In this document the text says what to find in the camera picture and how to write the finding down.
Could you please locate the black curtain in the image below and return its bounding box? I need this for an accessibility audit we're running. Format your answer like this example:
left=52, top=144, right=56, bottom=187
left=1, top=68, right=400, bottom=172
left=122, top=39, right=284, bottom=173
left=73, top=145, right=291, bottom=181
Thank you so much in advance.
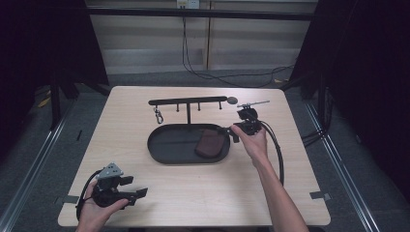
left=288, top=0, right=410, bottom=202
left=0, top=0, right=109, bottom=162

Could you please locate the left hand-held gripper cable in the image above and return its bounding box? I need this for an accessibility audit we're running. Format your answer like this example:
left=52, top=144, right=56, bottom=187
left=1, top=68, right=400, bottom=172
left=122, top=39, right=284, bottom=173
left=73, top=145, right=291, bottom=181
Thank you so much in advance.
left=75, top=169, right=103, bottom=220

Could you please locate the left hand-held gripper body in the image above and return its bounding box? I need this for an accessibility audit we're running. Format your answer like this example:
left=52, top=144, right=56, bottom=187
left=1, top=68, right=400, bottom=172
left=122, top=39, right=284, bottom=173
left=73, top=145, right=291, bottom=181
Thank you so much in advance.
left=91, top=161, right=138, bottom=208

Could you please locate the black key rack with tray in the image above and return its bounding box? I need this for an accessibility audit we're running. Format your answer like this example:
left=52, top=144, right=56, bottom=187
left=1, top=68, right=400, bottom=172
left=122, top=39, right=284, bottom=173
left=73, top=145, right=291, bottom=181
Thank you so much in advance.
left=147, top=95, right=239, bottom=165

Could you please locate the black horizontal bar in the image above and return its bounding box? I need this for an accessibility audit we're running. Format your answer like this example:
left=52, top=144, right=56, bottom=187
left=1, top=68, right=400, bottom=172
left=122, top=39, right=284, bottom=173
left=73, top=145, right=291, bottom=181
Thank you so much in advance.
left=86, top=7, right=318, bottom=21

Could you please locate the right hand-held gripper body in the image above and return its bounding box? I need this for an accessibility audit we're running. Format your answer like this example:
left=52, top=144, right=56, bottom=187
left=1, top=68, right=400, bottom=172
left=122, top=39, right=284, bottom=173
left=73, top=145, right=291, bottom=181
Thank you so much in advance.
left=234, top=100, right=271, bottom=136

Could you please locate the brown pouch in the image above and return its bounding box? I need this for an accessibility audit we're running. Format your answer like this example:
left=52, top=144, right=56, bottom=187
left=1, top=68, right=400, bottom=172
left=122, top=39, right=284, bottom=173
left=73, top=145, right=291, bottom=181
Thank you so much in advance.
left=193, top=129, right=226, bottom=160

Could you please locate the right hand-held gripper cable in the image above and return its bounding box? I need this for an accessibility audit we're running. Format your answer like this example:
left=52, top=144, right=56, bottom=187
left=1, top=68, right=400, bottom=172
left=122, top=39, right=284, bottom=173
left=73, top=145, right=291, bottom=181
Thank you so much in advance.
left=260, top=120, right=285, bottom=187

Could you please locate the hand-held gripper cable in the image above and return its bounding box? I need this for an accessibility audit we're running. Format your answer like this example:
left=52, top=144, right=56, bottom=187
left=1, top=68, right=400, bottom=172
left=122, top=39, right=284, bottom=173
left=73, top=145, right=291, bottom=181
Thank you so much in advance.
left=260, top=120, right=285, bottom=187
left=75, top=169, right=103, bottom=220

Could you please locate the silver carabiner keychain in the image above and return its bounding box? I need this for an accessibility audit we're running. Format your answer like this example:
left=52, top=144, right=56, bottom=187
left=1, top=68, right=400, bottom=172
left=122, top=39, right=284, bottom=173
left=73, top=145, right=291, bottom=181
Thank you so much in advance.
left=153, top=106, right=164, bottom=126

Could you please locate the person's right hand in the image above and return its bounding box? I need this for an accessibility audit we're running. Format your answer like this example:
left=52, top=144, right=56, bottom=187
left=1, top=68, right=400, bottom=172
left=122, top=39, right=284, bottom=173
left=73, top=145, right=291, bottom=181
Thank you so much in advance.
left=230, top=125, right=269, bottom=168

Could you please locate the black stand leg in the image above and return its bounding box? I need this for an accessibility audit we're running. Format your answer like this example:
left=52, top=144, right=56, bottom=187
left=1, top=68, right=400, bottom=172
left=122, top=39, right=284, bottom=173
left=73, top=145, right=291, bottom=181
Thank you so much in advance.
left=48, top=72, right=63, bottom=131

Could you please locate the black hanging cable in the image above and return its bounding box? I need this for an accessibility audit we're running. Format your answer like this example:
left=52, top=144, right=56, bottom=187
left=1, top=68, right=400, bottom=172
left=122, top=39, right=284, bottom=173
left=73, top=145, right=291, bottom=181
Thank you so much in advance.
left=181, top=15, right=295, bottom=89

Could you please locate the white wall outlet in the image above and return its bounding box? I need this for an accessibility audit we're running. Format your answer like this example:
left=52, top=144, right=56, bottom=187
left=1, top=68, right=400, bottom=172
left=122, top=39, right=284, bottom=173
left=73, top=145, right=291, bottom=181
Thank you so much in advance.
left=176, top=0, right=201, bottom=10

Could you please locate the bundle of black floor cables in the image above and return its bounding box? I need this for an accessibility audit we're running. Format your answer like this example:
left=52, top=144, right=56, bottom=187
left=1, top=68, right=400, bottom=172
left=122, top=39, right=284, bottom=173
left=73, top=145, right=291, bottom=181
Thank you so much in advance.
left=301, top=86, right=334, bottom=148

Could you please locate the metal floor rail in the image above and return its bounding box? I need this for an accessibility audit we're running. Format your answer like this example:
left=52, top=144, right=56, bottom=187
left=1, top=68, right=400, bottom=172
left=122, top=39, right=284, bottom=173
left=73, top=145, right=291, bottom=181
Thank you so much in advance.
left=0, top=110, right=73, bottom=232
left=304, top=100, right=383, bottom=232

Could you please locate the person's left hand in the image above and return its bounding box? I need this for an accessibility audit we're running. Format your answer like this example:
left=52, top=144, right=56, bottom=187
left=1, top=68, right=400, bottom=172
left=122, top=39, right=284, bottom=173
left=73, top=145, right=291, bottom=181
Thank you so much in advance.
left=76, top=181, right=130, bottom=232

